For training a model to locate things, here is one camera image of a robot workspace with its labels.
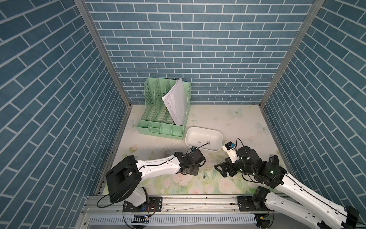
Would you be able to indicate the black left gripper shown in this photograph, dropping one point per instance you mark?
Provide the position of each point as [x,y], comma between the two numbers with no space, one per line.
[195,172]

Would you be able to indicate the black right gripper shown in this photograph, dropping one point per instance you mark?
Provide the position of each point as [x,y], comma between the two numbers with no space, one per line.
[228,162]

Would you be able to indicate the white plastic storage box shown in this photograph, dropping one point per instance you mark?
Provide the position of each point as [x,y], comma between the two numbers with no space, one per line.
[207,139]

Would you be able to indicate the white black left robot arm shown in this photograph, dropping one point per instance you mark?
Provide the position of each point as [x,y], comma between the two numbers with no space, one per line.
[123,180]

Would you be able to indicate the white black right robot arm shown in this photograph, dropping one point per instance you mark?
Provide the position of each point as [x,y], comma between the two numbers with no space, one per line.
[279,191]

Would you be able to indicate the green plastic file organizer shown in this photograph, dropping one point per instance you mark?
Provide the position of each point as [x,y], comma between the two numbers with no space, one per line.
[156,119]

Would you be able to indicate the white paper stack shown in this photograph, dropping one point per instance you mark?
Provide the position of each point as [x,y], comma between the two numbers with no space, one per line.
[175,101]

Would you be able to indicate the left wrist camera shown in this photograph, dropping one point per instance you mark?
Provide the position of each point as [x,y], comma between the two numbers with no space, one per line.
[195,155]

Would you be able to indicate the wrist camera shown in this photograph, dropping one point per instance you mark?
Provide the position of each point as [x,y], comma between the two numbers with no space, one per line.
[230,149]
[195,155]

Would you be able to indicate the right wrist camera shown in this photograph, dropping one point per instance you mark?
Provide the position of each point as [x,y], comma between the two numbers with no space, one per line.
[230,149]

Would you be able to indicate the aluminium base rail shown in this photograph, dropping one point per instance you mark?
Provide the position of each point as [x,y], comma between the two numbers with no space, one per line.
[201,211]

